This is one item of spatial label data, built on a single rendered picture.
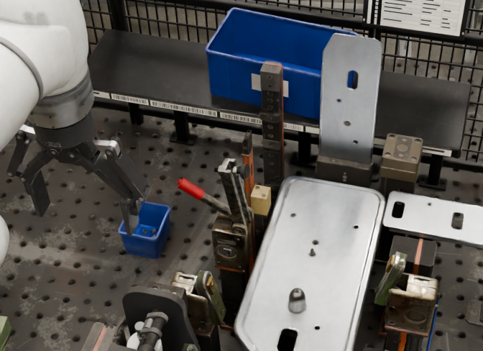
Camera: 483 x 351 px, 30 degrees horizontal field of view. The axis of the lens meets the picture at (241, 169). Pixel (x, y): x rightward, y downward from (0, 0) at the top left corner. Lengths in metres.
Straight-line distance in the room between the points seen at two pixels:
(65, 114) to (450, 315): 1.23
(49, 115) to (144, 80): 1.05
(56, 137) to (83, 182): 1.26
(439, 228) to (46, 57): 1.06
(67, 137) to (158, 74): 1.03
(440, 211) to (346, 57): 0.38
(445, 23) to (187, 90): 0.59
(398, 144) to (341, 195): 0.16
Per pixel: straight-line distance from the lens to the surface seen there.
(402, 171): 1.91
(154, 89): 2.10
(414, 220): 1.86
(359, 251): 1.80
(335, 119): 1.88
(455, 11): 2.01
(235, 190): 1.68
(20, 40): 0.99
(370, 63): 1.76
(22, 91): 0.97
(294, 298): 1.68
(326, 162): 1.95
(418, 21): 2.04
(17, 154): 1.23
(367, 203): 1.88
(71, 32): 1.02
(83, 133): 1.13
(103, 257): 2.21
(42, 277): 2.20
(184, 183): 1.73
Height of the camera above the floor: 2.42
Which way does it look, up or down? 47 degrees down
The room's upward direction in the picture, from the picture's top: 3 degrees counter-clockwise
